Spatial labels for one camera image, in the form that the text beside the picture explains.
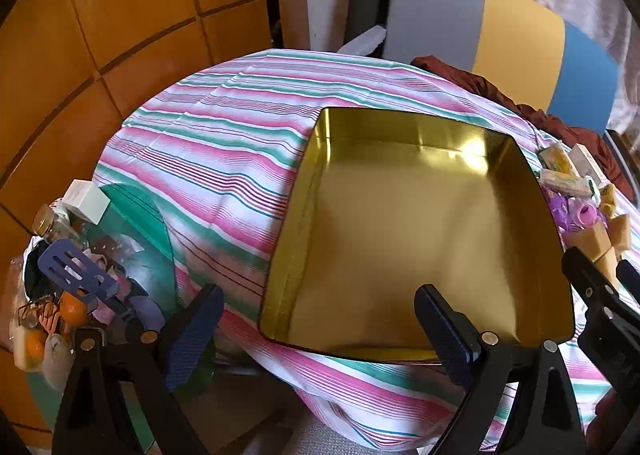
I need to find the green yellow packet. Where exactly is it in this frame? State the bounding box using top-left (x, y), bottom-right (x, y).
top-left (539, 142), bottom-right (583, 176)
top-left (539, 169), bottom-right (601, 201)

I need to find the brown-red cloth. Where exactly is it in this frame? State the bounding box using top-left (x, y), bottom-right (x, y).
top-left (411, 55), bottom-right (636, 201)

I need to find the striped tablecloth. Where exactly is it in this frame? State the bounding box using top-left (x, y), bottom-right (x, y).
top-left (92, 49), bottom-right (640, 453)

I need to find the gold tin box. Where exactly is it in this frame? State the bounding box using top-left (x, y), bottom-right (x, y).
top-left (257, 106), bottom-right (576, 365)

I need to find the wooden wardrobe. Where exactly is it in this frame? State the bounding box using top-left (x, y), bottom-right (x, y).
top-left (0, 0), bottom-right (308, 436)

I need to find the yellow knitted toy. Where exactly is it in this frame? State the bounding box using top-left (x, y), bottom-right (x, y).
top-left (599, 184), bottom-right (617, 218)

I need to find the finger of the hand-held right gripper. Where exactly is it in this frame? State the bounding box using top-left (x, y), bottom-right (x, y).
top-left (616, 259), bottom-right (640, 297)
top-left (561, 246), bottom-right (640, 416)

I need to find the white chair armrest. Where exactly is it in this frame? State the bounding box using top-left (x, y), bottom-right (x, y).
top-left (336, 24), bottom-right (388, 57)

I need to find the beige carton box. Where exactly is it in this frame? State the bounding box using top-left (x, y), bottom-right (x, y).
top-left (567, 142), bottom-right (611, 186)

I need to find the grey yellow blue chair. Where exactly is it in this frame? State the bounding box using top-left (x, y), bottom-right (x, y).
top-left (385, 0), bottom-right (621, 136)

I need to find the purple snack packet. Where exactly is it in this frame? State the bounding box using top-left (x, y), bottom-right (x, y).
top-left (547, 188), bottom-right (576, 236)

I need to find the round green glass table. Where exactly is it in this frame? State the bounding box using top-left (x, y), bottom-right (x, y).
top-left (25, 182), bottom-right (216, 451)

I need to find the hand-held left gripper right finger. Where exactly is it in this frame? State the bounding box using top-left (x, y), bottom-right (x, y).
top-left (414, 283), bottom-right (586, 455)

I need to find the blue slotted spatula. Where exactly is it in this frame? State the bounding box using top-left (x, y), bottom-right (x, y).
top-left (37, 240), bottom-right (146, 331)

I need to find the orange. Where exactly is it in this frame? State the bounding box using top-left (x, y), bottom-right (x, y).
top-left (60, 291), bottom-right (91, 327)
top-left (25, 330), bottom-right (47, 358)

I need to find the glass jar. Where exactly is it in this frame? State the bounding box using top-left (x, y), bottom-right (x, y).
top-left (32, 204), bottom-right (86, 246)

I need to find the yellow sponge wedge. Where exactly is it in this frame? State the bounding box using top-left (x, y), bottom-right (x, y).
top-left (571, 222), bottom-right (615, 261)
top-left (592, 247), bottom-right (622, 286)
top-left (607, 214), bottom-right (633, 256)

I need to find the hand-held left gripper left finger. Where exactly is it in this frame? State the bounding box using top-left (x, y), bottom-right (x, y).
top-left (52, 283), bottom-right (226, 455)

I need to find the small white box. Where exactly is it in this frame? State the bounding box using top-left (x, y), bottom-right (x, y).
top-left (62, 179), bottom-right (111, 225)

